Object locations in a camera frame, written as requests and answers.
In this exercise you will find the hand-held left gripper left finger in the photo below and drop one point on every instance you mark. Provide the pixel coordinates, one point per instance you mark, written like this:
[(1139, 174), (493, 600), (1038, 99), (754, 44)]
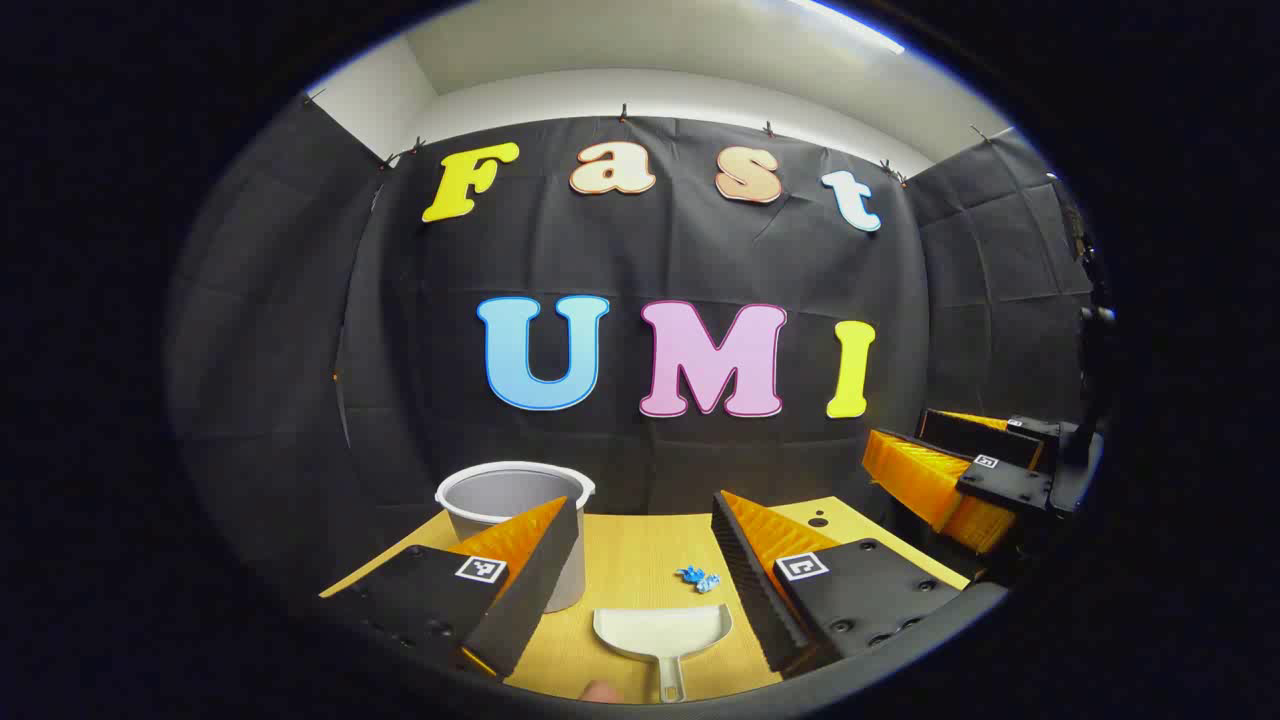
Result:
[(535, 590)]

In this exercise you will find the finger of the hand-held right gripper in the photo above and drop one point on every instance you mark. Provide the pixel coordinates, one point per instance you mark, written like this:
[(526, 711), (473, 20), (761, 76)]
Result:
[(975, 435), (920, 480)]

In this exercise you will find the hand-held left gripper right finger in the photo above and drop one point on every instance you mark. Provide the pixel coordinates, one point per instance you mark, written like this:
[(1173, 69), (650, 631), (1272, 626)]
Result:
[(750, 590)]

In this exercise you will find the blue paper trash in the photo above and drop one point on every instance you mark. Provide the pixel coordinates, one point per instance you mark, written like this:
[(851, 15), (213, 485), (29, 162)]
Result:
[(699, 578)]

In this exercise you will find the grey dustpan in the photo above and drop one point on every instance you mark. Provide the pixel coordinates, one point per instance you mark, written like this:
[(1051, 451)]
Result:
[(660, 630)]

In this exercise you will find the grey garbage bin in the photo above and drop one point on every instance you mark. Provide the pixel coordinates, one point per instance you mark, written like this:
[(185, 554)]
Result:
[(500, 495)]

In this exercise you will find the wooden desktop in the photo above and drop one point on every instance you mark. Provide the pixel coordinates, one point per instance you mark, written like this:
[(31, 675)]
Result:
[(640, 560)]

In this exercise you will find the black backdrop cloth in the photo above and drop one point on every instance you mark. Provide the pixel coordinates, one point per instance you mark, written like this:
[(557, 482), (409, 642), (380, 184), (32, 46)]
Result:
[(650, 260)]

